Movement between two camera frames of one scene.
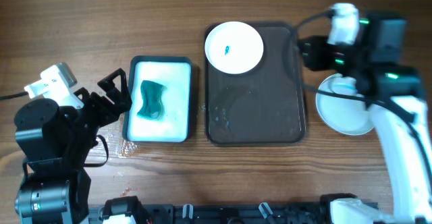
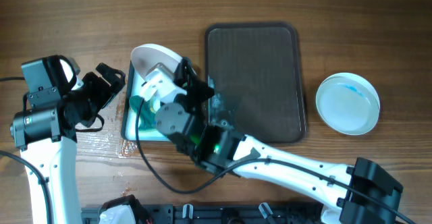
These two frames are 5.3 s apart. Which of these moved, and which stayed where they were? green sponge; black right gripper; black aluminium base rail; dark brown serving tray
Moved: black right gripper; green sponge
Stayed: dark brown serving tray; black aluminium base rail
